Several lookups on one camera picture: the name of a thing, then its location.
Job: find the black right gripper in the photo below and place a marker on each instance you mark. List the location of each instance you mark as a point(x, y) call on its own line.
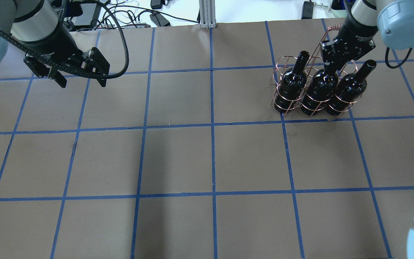
point(355, 33)

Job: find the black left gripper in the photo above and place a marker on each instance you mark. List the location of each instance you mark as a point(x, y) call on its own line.
point(50, 45)

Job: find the dark wine bottle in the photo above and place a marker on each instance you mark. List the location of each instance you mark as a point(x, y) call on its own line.
point(291, 85)
point(317, 94)

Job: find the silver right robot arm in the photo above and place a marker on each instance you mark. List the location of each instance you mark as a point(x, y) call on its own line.
point(393, 19)

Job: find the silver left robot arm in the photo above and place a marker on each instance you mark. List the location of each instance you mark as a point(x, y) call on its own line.
point(39, 26)

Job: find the dark wine bottle far slot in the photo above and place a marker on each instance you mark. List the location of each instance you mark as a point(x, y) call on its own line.
point(350, 88)

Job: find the black power brick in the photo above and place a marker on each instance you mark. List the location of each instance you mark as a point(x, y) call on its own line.
point(307, 10)

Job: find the copper wire wine basket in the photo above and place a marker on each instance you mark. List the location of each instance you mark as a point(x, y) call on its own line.
point(308, 81)

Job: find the aluminium frame post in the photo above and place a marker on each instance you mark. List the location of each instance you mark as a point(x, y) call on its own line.
point(207, 14)

